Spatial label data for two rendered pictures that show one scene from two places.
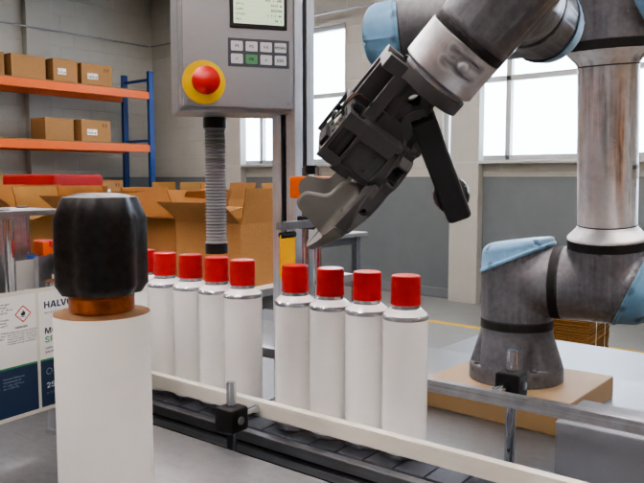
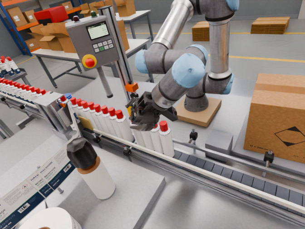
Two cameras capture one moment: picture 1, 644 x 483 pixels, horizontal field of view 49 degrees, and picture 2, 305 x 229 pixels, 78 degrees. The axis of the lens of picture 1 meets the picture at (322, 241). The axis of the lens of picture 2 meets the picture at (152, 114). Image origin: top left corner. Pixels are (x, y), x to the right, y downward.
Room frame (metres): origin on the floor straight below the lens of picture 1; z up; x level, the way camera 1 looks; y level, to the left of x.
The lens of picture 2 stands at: (0.20, -0.09, 1.59)
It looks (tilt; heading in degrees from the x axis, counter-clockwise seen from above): 37 degrees down; 3
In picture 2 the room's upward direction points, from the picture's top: 14 degrees counter-clockwise
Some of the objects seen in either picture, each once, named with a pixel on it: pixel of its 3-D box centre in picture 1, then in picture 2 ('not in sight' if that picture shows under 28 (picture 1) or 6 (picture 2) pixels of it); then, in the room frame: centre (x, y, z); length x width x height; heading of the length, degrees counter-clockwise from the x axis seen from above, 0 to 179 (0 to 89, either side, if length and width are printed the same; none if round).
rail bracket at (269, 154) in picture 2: not in sight; (266, 168); (0.60, -0.45, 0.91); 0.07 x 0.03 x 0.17; 142
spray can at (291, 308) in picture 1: (295, 345); (138, 131); (0.87, 0.03, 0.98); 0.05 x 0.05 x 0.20
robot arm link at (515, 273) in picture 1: (521, 277); (195, 81); (1.14, -0.33, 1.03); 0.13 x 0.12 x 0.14; 59
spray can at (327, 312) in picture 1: (330, 351); (147, 133); (0.84, -0.01, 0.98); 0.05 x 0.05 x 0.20
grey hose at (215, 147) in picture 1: (216, 186); (103, 79); (1.10, 0.17, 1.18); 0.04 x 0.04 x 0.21
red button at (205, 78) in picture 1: (205, 80); (90, 62); (0.98, 0.16, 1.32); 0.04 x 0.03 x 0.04; 107
